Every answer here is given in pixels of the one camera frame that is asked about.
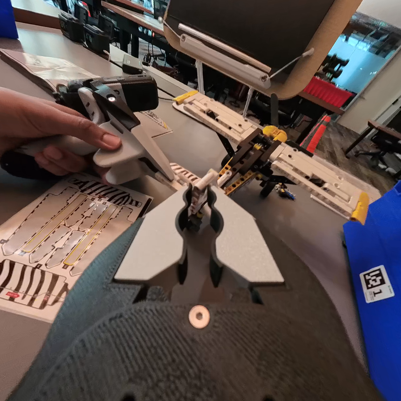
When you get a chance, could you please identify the orange traffic cone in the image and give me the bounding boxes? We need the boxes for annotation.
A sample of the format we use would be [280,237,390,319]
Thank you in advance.
[300,114,331,153]

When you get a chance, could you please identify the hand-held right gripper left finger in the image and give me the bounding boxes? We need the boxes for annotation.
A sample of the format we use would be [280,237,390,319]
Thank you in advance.
[113,184,193,286]

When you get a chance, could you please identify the person's left hand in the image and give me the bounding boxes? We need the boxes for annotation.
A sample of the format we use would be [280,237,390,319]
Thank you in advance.
[0,86,123,185]

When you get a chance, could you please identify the blue plastic bin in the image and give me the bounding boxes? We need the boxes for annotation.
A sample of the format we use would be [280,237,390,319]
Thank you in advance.
[0,0,19,39]
[342,180,401,401]

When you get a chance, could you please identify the small blue yellow lego pieces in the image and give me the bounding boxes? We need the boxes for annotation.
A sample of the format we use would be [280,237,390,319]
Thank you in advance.
[275,183,297,201]

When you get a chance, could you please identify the red plastic bin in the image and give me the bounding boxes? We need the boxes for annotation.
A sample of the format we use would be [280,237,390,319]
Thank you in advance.
[302,76,357,109]

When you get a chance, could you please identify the dark wooden desk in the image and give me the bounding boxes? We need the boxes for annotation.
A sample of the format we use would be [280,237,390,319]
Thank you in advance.
[345,118,401,157]

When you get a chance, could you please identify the black tablet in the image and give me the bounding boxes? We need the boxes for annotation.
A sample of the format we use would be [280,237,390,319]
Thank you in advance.
[163,0,337,74]

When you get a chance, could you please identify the large zebra sticker sheet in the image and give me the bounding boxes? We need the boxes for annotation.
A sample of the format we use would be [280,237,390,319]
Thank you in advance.
[0,172,154,323]

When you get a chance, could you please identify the white yellow lego airplane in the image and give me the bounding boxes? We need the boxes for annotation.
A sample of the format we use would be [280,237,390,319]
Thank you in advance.
[172,90,370,226]

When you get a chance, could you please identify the black charger case green display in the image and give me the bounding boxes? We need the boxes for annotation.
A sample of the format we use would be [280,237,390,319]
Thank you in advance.
[83,23,111,53]

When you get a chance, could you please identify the black office chair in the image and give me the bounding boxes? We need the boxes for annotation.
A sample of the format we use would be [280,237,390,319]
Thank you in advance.
[355,130,401,176]

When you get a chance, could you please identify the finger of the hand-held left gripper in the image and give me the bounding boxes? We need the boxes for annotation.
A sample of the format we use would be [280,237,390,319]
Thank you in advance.
[130,124,175,182]

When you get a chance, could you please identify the striped white lego tail piece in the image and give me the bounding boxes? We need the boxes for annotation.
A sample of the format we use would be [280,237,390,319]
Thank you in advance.
[187,169,219,232]

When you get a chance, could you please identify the lego instruction booklet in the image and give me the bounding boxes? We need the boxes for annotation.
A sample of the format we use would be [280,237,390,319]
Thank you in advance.
[0,48,98,94]

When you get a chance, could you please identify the black power brick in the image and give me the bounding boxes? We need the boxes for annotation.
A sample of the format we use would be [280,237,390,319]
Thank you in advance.
[122,54,143,75]

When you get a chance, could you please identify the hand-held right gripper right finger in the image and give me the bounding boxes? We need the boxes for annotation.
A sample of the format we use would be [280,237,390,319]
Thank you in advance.
[205,185,285,288]

